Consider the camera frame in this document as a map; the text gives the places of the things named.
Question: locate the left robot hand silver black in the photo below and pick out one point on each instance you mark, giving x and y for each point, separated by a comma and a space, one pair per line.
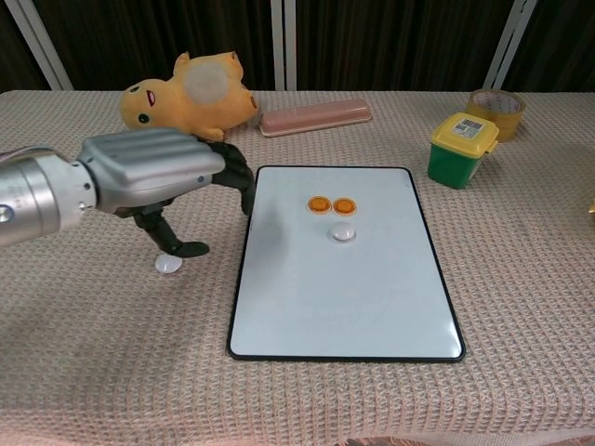
144, 162

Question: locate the white round magnet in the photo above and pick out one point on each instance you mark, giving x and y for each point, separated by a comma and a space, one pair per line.
167, 266
342, 231

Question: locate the orange round magnet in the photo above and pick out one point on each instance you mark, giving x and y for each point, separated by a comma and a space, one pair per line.
319, 205
344, 206

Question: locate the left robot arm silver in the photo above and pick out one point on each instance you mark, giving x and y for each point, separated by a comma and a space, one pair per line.
37, 200

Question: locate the yellow plush toy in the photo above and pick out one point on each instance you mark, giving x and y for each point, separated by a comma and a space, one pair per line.
186, 107

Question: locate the dark brown pleated curtain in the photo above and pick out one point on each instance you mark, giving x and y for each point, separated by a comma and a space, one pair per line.
139, 37

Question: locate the pink pencil case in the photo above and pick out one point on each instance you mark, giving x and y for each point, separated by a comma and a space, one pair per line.
316, 116

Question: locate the green container yellow lid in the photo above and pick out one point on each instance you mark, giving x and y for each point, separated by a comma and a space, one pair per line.
453, 162

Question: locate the yellow packing tape roll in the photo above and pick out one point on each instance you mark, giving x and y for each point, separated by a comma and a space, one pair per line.
509, 123

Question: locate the white frame pole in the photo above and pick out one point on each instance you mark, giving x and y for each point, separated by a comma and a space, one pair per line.
509, 46
37, 46
283, 46

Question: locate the white magnetic board black frame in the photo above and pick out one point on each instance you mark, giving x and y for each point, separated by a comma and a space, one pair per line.
344, 288

